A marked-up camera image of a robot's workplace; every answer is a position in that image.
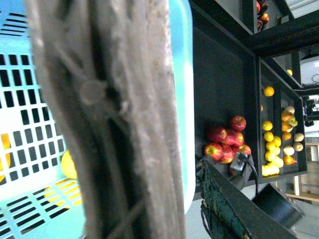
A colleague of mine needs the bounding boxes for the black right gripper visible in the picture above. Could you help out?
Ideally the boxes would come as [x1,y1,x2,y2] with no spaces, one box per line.
[199,152,296,239]

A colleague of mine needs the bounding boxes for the light blue plastic basket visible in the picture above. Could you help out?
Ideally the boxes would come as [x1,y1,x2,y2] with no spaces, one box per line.
[0,0,195,239]

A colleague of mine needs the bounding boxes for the yellow lemon pile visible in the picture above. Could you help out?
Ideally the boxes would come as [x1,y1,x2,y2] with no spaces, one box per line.
[262,120,284,177]

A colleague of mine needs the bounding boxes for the red apple left lower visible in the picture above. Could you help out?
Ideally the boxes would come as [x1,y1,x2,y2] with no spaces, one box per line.
[204,142,223,161]

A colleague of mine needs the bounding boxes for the red apple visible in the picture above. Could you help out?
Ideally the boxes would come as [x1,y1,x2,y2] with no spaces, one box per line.
[230,116,247,131]
[204,142,223,161]
[206,126,227,143]

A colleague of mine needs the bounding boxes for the red apple left upper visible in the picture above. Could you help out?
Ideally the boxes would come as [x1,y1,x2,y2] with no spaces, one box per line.
[206,126,227,143]

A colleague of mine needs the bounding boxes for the red apple top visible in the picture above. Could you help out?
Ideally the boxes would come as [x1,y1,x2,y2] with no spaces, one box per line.
[230,116,247,131]

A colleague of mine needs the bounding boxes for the beige pear right lower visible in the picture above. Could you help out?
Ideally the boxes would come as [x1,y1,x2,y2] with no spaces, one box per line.
[293,142,304,152]

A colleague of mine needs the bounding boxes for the beige pear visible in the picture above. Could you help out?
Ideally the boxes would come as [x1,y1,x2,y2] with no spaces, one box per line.
[294,133,305,142]
[293,142,304,152]

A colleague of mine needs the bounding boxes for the beige pear right upper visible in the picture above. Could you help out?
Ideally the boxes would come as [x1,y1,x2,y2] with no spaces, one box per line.
[294,133,305,142]

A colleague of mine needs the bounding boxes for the orange pear upper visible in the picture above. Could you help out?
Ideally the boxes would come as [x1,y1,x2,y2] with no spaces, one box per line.
[281,111,293,122]

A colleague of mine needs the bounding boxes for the single orange on shelf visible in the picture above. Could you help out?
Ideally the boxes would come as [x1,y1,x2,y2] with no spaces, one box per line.
[263,86,275,97]

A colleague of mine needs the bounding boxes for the black fruit display shelf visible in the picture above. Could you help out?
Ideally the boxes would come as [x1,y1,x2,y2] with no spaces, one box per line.
[189,0,319,185]

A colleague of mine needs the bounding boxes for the wooden frame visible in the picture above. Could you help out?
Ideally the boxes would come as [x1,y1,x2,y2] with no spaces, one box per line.
[286,143,319,206]

